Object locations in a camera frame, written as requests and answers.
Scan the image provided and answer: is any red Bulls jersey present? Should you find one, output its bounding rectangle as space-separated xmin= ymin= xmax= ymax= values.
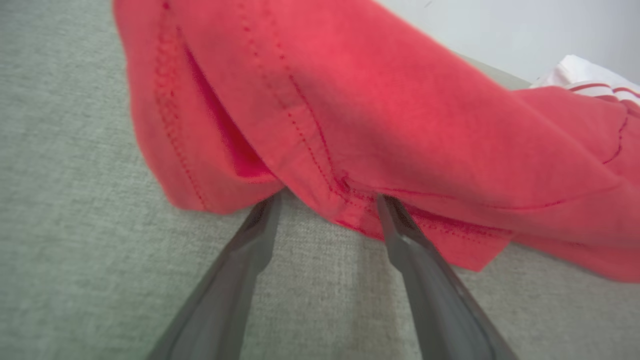
xmin=112 ymin=0 xmax=640 ymax=284

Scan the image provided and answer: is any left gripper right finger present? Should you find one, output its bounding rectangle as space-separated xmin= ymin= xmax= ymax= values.
xmin=375 ymin=194 xmax=518 ymax=360

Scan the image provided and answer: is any grey fabric sofa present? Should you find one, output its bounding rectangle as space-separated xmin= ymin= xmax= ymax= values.
xmin=0 ymin=0 xmax=640 ymax=360

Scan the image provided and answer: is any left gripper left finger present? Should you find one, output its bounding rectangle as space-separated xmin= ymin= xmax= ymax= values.
xmin=147 ymin=192 xmax=284 ymax=360

